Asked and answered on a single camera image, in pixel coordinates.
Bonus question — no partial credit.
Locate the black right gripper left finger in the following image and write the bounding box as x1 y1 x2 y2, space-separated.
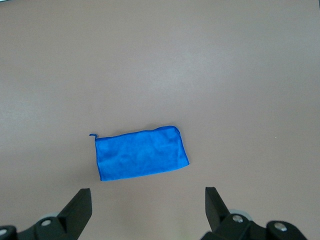
0 188 93 240

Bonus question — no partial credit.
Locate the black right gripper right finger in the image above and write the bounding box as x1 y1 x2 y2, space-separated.
201 186 307 240

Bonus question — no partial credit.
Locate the blue microfibre towel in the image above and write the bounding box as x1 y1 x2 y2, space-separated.
89 125 190 182

